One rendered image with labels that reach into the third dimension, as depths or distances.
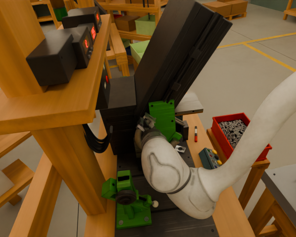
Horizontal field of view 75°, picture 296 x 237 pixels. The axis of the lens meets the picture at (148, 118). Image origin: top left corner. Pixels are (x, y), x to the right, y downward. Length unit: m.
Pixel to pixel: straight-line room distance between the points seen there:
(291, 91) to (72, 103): 0.46
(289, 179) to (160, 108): 0.69
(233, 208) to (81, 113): 0.78
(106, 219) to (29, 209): 0.43
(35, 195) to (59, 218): 1.49
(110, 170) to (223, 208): 0.60
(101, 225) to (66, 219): 1.15
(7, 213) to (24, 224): 1.83
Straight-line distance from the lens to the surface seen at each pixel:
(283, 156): 2.55
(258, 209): 1.37
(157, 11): 3.32
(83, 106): 0.43
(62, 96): 0.49
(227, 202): 1.00
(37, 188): 0.69
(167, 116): 0.89
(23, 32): 0.52
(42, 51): 0.51
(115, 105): 0.93
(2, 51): 0.51
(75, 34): 0.64
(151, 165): 0.48
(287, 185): 1.12
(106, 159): 1.18
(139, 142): 0.90
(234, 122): 1.39
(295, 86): 0.48
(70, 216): 2.12
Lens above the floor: 1.77
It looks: 40 degrees down
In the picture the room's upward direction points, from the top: 7 degrees counter-clockwise
